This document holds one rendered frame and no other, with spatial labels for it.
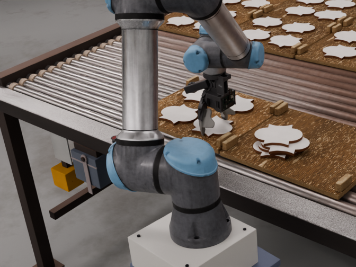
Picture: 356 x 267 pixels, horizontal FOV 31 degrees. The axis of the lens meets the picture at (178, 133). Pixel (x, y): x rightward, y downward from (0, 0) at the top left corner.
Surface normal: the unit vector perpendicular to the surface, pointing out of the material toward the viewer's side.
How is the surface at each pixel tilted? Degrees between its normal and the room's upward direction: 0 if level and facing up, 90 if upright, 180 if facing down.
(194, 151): 5
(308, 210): 0
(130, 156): 68
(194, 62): 91
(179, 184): 87
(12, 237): 0
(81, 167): 90
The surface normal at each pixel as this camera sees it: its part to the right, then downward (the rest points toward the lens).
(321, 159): -0.10, -0.87
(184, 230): -0.48, 0.15
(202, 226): 0.07, 0.12
